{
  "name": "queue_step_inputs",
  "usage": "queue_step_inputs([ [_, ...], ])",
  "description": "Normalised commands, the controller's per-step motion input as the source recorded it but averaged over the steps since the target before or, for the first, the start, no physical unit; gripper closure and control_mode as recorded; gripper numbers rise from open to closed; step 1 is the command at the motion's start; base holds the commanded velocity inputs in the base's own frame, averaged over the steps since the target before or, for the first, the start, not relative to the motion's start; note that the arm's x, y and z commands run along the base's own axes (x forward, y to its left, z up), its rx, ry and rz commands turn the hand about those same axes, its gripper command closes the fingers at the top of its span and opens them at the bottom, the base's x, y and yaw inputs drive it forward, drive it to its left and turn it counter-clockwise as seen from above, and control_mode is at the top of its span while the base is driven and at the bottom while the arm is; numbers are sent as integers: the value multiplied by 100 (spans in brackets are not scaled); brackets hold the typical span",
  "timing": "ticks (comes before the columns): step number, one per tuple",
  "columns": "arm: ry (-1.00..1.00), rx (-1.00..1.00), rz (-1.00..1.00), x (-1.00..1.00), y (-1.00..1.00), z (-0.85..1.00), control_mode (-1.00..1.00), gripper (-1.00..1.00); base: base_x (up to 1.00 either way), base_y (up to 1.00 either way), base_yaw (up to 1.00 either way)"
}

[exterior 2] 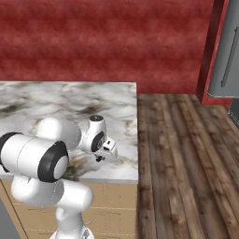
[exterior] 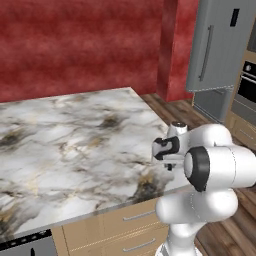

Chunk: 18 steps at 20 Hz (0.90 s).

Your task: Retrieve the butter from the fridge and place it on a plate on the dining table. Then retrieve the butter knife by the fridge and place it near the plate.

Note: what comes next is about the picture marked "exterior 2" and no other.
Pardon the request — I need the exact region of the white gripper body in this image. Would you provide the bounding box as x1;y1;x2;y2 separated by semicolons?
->
98;143;120;162

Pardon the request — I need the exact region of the red fridge surround panel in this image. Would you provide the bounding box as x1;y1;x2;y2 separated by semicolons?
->
195;0;233;106

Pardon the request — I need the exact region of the tan island cabinet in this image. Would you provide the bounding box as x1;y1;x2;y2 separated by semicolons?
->
0;178;138;239

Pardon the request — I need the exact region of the grey fridge door handle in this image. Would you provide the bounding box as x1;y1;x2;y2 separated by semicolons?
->
220;25;239;89

